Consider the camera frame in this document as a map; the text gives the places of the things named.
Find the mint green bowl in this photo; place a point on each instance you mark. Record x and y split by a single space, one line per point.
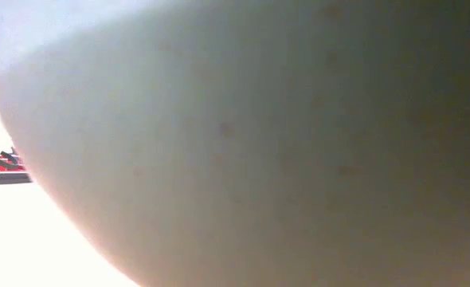
259 139

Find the red and black rack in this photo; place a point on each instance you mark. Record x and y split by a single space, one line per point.
8 165

